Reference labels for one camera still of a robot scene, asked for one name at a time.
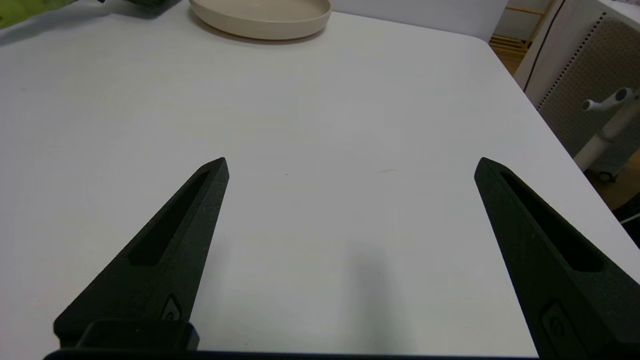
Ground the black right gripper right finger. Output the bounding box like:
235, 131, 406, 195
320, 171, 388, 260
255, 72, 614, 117
473, 157, 640, 357

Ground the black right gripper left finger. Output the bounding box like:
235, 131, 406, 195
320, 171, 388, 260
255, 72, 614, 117
53, 157, 230, 348

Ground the black brush with green handle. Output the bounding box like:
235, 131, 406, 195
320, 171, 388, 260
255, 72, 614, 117
0, 0, 173, 28

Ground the white side table leg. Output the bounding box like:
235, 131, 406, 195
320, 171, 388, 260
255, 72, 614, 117
574, 95, 640, 182

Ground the white pegboard partition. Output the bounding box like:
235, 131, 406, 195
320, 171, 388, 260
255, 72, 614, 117
514, 0, 640, 173

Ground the wooden shelf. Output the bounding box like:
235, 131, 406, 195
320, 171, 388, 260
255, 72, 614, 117
489, 0, 556, 76

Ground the beige round plate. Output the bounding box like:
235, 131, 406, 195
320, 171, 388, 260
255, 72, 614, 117
189, 0, 332, 41

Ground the grey crank handle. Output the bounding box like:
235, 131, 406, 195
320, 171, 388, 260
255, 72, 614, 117
582, 87, 636, 112

